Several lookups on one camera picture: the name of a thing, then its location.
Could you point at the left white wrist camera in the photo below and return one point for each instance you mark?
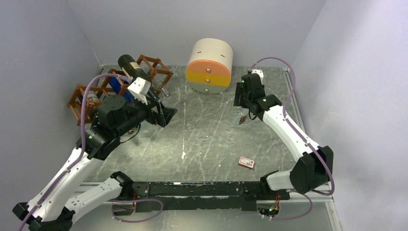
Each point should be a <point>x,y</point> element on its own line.
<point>139,89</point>

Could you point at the tall blue glass bottle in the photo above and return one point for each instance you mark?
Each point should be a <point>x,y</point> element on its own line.
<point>115,85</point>

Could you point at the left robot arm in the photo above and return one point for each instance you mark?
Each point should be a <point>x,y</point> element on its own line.
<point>56,208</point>

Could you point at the small red white box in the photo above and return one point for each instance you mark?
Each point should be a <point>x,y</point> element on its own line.
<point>246,162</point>

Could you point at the black base frame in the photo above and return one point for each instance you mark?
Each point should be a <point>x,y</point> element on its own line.
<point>155,195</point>

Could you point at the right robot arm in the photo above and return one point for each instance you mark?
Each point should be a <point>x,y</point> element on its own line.
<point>314,162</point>

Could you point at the aluminium rail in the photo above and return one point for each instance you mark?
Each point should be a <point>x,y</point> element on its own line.
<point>294,197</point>

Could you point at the clear bottle silver cap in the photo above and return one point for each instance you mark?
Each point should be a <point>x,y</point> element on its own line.
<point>238,116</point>

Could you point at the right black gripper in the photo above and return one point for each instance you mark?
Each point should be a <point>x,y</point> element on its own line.
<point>238,98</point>

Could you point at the dark brown wine bottle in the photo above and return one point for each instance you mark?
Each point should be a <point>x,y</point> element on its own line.
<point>92,103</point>

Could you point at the brown wooden wine rack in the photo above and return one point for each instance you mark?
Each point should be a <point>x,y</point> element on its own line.
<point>151,66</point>

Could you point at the cylindrical drawer cabinet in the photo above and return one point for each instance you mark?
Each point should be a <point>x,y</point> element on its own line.
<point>210,66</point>

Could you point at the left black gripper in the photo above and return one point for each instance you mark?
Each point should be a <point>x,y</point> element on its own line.
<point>163,115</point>

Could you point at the olive green wine bottle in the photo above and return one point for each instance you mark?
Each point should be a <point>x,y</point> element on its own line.
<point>131,68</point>

